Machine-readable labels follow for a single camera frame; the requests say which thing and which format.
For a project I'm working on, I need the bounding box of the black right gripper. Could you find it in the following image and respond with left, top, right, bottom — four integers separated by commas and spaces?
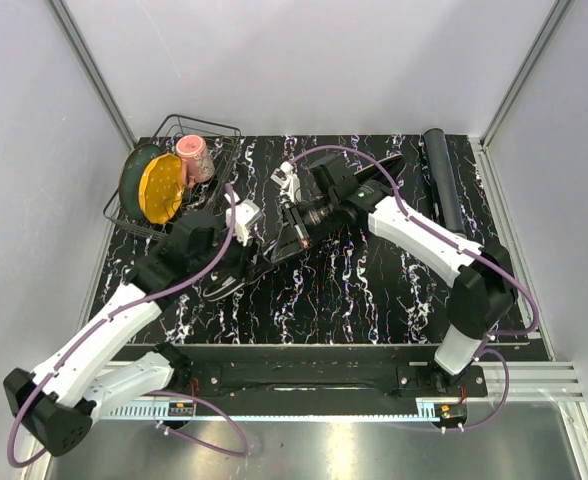
272, 193, 339, 264

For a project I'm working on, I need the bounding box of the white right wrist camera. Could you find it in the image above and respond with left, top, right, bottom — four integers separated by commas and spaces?
270, 161, 301, 204

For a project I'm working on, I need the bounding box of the right aluminium frame post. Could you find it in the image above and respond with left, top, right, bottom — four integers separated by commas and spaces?
483, 0, 575, 144

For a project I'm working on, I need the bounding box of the black shuttlecock tube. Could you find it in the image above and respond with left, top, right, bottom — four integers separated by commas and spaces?
423, 128, 466, 238

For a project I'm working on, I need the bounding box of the left aluminium frame post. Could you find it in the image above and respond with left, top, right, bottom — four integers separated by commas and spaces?
45, 0, 136, 148

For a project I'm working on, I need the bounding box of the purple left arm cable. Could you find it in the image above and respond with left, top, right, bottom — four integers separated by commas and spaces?
6, 183, 250, 469

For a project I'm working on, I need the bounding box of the aluminium frame post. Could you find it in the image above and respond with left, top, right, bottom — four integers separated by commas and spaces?
483, 0, 575, 144
45, 0, 136, 148

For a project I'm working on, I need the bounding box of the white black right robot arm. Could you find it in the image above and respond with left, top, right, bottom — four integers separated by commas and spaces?
270, 148, 518, 397

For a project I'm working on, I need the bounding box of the dark green plate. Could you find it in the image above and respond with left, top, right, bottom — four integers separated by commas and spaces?
118, 144, 162, 220

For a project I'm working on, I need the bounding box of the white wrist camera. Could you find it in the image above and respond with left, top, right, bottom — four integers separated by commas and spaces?
270, 161, 301, 204
225, 191, 263, 246

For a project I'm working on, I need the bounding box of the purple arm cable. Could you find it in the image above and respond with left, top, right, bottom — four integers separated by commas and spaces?
288, 144, 543, 432
6, 183, 250, 469

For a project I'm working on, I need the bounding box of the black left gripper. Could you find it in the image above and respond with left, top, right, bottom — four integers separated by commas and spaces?
191, 221, 273, 284

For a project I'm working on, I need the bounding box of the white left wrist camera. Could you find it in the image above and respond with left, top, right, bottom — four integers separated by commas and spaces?
225, 191, 263, 246

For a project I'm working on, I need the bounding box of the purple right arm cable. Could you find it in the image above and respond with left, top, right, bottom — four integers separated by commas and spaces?
288, 144, 543, 432

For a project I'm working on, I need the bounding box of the black sport racket bag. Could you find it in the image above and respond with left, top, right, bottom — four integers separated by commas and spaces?
202, 153, 405, 302

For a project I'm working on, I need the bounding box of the aluminium front frame rail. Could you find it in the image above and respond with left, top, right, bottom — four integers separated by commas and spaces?
38, 359, 588, 480

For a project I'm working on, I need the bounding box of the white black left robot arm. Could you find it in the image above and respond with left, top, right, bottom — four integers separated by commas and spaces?
3, 202, 262, 467

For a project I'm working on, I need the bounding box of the yellow dotted plate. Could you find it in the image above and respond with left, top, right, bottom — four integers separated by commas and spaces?
138, 153, 185, 225

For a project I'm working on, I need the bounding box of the pink patterned mug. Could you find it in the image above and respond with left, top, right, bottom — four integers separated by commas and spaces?
175, 134, 215, 189

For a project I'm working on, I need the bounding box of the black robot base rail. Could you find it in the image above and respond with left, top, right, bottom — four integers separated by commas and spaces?
164, 345, 488, 417

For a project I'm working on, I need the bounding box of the black wire dish rack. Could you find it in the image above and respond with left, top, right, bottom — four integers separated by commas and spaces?
103, 113, 241, 240

